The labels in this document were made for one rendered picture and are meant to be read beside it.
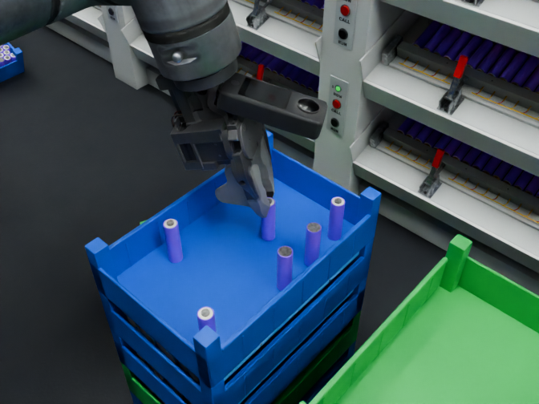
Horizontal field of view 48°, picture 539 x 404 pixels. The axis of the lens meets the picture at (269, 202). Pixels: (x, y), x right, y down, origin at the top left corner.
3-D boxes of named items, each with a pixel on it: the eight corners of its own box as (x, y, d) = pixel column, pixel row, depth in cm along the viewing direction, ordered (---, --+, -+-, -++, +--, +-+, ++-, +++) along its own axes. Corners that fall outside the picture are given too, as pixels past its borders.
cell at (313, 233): (302, 228, 72) (301, 263, 76) (314, 235, 71) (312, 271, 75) (312, 219, 73) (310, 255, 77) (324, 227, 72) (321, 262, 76)
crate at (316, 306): (216, 426, 70) (212, 390, 64) (108, 327, 79) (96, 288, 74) (368, 276, 86) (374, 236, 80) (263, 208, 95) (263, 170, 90)
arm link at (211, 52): (240, -5, 62) (214, 40, 56) (253, 38, 65) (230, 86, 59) (163, 8, 65) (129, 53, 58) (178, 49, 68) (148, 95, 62)
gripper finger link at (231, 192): (230, 216, 77) (209, 156, 72) (274, 215, 75) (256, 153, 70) (223, 232, 75) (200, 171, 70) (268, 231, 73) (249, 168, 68)
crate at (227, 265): (212, 390, 64) (206, 349, 58) (96, 288, 74) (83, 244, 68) (374, 237, 80) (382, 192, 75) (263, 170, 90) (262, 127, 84)
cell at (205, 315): (209, 357, 67) (204, 322, 62) (197, 347, 67) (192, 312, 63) (220, 346, 68) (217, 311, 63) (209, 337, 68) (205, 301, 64)
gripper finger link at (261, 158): (239, 189, 81) (216, 137, 74) (281, 187, 79) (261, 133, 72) (234, 206, 79) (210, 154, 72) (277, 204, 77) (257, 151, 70)
